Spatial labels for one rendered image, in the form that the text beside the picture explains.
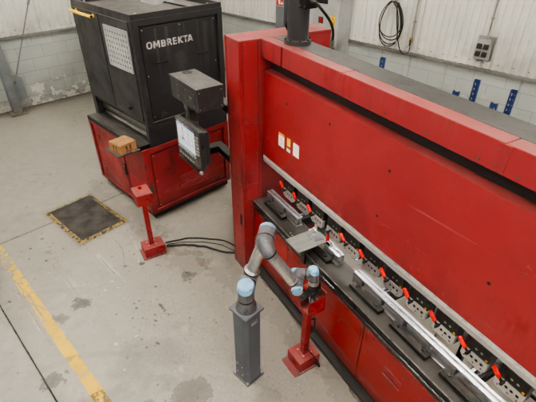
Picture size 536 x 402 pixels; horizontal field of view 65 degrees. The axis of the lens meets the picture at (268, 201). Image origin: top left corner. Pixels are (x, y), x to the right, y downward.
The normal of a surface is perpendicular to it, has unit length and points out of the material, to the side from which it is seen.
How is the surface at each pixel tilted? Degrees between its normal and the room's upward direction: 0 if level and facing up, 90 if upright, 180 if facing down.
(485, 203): 90
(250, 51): 90
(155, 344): 0
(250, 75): 90
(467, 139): 90
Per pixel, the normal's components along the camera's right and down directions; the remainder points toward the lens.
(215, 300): 0.00, -0.83
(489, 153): -0.86, 0.28
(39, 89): 0.70, 0.40
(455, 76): -0.71, 0.39
